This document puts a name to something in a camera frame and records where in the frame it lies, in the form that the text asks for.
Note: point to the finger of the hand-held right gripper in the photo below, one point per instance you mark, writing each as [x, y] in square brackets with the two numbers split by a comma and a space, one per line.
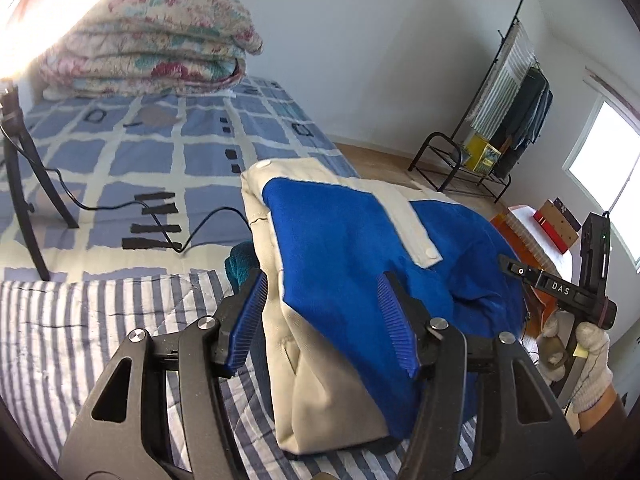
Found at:
[540, 277]

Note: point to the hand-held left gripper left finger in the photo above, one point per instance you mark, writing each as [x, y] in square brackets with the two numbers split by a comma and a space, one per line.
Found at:
[247, 325]

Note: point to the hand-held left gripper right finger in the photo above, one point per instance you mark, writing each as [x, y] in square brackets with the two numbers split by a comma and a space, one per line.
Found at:
[395, 330]

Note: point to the beige and blue work jacket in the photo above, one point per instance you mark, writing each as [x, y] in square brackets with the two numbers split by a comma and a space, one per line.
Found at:
[340, 240]

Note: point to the person's right forearm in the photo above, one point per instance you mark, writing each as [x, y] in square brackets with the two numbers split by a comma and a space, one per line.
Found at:
[602, 412]

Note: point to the dark hanging clothes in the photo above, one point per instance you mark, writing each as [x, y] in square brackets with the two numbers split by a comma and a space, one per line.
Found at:
[525, 120]

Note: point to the black metal clothes rack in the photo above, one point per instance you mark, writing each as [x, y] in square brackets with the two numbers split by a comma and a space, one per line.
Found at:
[435, 152]

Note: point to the person's right hand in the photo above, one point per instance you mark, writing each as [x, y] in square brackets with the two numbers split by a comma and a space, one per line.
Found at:
[595, 365]

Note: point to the red cardboard box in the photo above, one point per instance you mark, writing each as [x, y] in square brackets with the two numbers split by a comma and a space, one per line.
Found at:
[550, 227]

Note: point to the dark teal cloth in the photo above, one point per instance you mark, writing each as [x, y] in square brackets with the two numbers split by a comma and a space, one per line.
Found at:
[240, 265]

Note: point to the window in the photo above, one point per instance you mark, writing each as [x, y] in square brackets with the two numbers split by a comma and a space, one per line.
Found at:
[605, 160]

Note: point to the yellow box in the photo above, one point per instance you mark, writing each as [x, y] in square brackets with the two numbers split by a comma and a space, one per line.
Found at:
[482, 152]

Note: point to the grey striped bed sheet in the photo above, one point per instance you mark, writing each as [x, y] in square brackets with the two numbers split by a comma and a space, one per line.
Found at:
[100, 305]

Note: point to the blue checked bed sheet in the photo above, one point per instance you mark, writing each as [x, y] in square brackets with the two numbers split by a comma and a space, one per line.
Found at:
[150, 160]

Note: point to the striped cloth on rack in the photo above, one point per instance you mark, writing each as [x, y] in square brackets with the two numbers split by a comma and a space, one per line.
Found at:
[505, 75]

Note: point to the folded floral quilt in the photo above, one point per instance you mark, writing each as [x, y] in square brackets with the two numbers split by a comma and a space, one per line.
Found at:
[150, 40]

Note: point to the black tripod legs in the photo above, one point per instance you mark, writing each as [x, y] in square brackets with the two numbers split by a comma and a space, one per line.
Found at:
[10, 110]

